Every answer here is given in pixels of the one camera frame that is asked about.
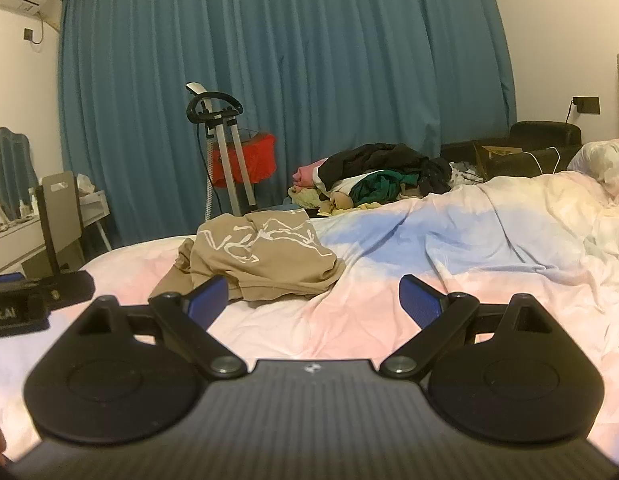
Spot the beige printed t-shirt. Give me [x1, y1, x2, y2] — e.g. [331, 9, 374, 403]
[149, 210, 346, 303]

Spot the white crumpled cloth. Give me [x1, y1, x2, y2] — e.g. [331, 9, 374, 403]
[449, 162, 485, 187]

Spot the blue-grey hanging garment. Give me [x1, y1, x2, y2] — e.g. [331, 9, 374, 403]
[0, 126, 40, 222]

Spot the black sofa chair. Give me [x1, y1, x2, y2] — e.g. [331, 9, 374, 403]
[439, 121, 584, 181]

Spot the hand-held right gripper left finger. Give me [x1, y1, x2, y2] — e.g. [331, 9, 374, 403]
[76, 275, 248, 379]

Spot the blue curtain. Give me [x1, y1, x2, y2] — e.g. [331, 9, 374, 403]
[56, 0, 517, 251]

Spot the green garment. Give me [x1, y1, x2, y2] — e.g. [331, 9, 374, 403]
[349, 170, 420, 206]

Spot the white pillow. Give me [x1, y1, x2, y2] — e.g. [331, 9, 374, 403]
[567, 139, 619, 196]

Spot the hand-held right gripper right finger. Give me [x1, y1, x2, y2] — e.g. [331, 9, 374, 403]
[379, 274, 555, 380]

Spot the garment steamer stand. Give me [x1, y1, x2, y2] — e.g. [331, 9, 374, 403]
[186, 81, 257, 221]

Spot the white charging cable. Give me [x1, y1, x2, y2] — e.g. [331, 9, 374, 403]
[522, 146, 561, 177]

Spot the pastel tie-dye duvet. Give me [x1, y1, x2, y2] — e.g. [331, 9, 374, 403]
[0, 169, 619, 463]

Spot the pink garment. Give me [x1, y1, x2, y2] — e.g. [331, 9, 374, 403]
[292, 159, 330, 188]

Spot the cardboard box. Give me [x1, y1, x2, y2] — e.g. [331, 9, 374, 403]
[473, 143, 525, 178]

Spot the pale yellow garment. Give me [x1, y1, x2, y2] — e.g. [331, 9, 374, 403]
[288, 185, 385, 217]

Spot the red laundry basket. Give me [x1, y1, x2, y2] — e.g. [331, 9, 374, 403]
[210, 132, 277, 188]

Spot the grey chair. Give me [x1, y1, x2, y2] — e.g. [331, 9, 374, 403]
[22, 171, 86, 281]

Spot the white desk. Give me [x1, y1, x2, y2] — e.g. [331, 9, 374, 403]
[0, 192, 112, 277]

